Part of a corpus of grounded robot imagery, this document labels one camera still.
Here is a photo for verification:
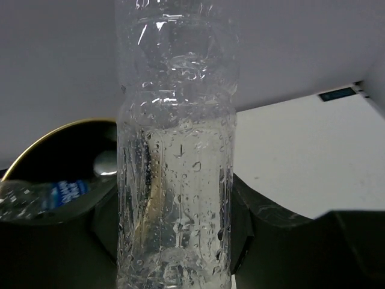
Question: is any clear bottle white cap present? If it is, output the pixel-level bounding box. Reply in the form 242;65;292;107
115;1;239;288

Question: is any dark bin with gold rim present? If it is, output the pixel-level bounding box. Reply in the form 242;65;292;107
2;120;117;220

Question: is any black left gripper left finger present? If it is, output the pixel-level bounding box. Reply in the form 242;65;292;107
1;181;118;288

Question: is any blue sticker right corner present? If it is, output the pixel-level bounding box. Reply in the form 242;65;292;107
318;87;357;102

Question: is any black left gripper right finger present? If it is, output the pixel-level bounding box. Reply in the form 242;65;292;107
230;176;384;288

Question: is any clear bottle blue label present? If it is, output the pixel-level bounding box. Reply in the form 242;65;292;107
1;179;96;222

